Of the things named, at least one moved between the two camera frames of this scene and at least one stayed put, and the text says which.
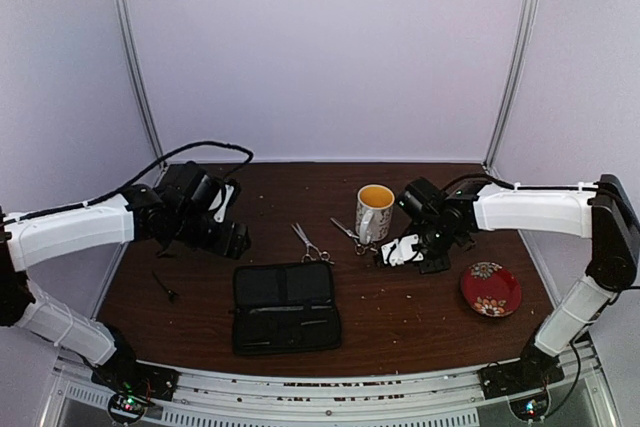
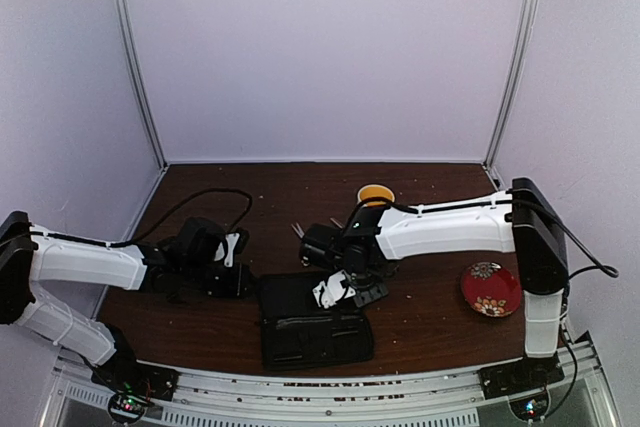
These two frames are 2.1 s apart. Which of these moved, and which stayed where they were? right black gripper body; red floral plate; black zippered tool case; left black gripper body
Moved: left black gripper body; black zippered tool case; right black gripper body
Stayed: red floral plate
